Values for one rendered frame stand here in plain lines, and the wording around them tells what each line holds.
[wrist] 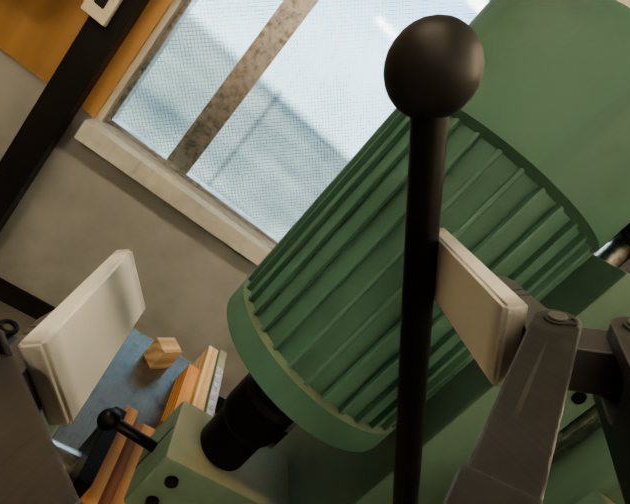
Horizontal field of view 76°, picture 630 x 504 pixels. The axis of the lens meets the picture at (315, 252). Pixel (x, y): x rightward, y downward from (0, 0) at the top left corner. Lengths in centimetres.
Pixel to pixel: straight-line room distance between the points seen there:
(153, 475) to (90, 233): 145
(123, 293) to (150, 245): 157
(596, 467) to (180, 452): 33
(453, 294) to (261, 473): 33
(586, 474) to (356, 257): 24
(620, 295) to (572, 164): 11
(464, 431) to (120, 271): 27
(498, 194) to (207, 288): 161
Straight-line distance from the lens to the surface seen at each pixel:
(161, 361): 71
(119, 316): 18
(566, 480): 40
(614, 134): 27
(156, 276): 180
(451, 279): 17
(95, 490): 48
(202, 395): 66
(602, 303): 34
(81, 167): 173
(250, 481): 44
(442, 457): 37
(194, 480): 42
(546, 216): 27
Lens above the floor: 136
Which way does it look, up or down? 14 degrees down
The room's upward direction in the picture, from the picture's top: 42 degrees clockwise
